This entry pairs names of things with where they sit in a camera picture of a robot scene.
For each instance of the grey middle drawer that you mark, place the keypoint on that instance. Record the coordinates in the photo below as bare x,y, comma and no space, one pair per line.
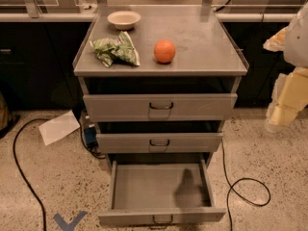
159,136

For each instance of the grey bottom drawer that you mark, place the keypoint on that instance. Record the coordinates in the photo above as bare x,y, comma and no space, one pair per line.
160,194

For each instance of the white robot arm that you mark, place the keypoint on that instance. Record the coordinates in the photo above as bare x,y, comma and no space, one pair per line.
290,93

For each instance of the blue power box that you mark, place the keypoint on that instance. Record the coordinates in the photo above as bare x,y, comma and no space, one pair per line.
89,133

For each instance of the white paper sheet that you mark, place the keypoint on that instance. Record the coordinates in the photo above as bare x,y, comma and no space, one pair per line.
57,128

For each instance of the green chip bag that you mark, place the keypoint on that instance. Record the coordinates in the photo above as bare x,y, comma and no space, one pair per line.
108,50

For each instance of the grey drawer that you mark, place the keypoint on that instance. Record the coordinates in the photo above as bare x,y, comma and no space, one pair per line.
159,136
159,98
160,194

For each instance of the orange fruit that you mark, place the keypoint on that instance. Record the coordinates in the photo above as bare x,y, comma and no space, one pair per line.
164,51

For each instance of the white bowl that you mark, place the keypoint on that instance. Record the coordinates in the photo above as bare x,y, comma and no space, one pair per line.
124,20

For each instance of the brown bag at left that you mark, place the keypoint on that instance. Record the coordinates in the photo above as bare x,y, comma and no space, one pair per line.
7,120

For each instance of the grey metal cabinet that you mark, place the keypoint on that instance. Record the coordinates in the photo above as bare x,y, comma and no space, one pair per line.
203,47

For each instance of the grey top drawer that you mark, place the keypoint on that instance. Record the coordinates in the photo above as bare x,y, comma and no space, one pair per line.
159,98

